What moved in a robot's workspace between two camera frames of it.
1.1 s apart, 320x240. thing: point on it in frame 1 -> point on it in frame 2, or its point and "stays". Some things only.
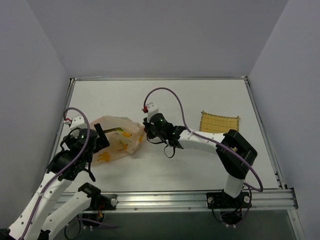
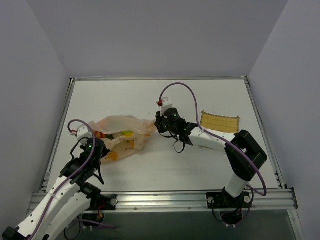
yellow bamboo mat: x=214 y=124 stays
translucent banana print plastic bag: x=124 y=135 stays
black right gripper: x=148 y=129 -> x=161 y=124
